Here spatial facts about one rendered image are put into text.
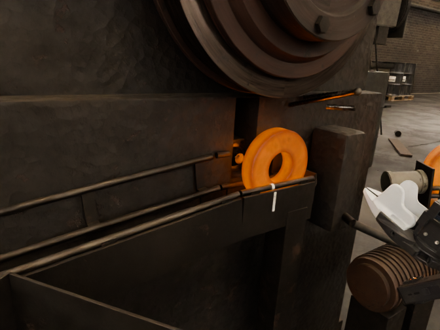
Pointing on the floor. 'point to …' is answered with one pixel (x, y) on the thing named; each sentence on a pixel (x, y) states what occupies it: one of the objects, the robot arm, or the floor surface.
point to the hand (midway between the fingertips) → (369, 198)
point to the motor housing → (380, 287)
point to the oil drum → (376, 80)
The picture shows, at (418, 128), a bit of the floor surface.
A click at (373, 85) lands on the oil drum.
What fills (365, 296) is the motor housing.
